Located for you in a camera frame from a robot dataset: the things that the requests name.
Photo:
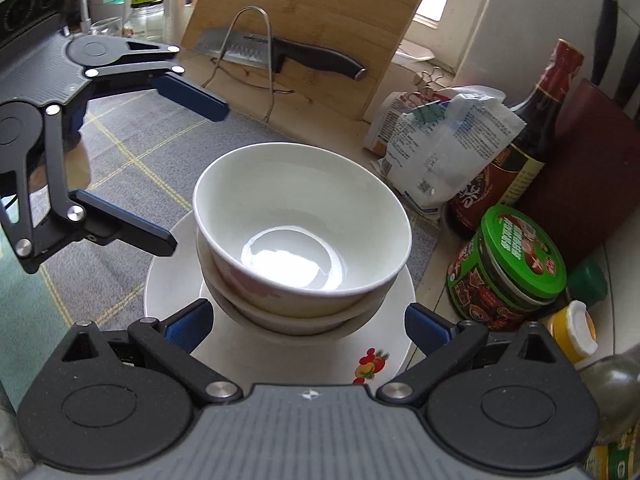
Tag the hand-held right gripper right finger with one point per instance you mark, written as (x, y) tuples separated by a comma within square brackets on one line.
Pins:
[(427, 332)]

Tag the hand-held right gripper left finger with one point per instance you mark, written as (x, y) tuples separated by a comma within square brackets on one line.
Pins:
[(187, 327)]

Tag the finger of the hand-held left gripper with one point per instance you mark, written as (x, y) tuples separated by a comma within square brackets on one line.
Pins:
[(192, 97), (130, 227)]

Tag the white pink-floral bowl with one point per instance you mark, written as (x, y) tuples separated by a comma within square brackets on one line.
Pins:
[(300, 195), (260, 306)]

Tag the white fruit-print plate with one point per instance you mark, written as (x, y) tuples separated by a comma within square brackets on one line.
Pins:
[(320, 355)]

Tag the plain white bowl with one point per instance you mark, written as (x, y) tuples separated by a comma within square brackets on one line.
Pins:
[(300, 329)]

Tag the grey checked mat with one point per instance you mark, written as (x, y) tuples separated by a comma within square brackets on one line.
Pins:
[(125, 125)]

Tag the metal faucet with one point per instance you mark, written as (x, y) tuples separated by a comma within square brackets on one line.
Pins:
[(84, 5)]

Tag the clear glass mug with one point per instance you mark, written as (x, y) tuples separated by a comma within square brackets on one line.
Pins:
[(107, 26)]

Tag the green-lid glass jar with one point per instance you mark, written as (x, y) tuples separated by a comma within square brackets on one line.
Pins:
[(145, 17)]

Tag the green-lid sauce jar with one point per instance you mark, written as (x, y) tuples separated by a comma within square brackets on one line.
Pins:
[(520, 250)]

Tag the yellow spice jar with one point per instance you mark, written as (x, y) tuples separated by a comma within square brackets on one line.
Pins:
[(570, 332)]

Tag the bamboo cutting board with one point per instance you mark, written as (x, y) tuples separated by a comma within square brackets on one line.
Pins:
[(325, 10)]

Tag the green-cap small bottle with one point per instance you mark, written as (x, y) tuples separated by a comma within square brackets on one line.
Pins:
[(586, 280)]

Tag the white blue-print bag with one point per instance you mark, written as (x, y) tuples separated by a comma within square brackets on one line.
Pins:
[(450, 160)]

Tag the red and white bag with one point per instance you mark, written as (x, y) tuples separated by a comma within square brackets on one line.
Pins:
[(385, 125)]

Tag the clear red-cap glass bottle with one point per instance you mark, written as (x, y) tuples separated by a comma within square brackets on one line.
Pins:
[(615, 390)]

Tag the dark red knife block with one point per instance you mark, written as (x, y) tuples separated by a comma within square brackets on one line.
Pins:
[(590, 185)]

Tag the green clip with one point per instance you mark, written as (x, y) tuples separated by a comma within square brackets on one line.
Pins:
[(430, 112)]

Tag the dark green-label bottle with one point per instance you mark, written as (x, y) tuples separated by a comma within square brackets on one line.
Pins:
[(617, 460)]

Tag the metal binder clip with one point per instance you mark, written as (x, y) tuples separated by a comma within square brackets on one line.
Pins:
[(429, 80)]

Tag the dark soy sauce bottle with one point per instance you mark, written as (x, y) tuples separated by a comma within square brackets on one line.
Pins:
[(540, 110)]

